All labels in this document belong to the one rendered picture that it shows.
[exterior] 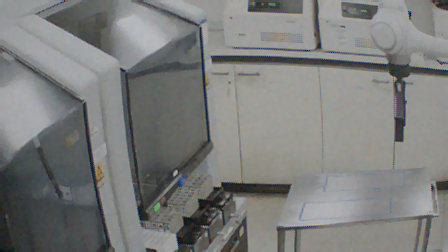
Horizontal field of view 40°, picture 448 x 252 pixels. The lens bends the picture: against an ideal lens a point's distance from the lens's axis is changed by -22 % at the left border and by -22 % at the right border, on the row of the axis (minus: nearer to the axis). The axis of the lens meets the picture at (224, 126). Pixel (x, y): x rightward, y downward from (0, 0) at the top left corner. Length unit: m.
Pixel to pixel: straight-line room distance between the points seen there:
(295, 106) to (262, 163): 0.42
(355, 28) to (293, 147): 0.88
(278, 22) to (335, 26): 0.36
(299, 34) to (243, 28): 0.34
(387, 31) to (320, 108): 2.71
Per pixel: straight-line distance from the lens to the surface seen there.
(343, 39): 4.21
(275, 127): 4.44
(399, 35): 1.69
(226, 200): 2.57
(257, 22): 4.30
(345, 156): 4.41
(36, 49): 1.85
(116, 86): 1.93
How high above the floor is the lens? 1.85
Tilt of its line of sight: 18 degrees down
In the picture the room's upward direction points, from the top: 4 degrees counter-clockwise
